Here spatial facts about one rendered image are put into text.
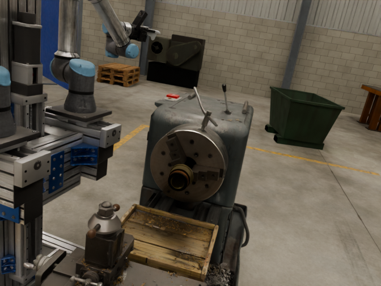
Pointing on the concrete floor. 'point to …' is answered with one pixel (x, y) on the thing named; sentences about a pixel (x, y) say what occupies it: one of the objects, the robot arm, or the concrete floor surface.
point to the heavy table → (373, 117)
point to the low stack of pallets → (118, 74)
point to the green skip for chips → (301, 117)
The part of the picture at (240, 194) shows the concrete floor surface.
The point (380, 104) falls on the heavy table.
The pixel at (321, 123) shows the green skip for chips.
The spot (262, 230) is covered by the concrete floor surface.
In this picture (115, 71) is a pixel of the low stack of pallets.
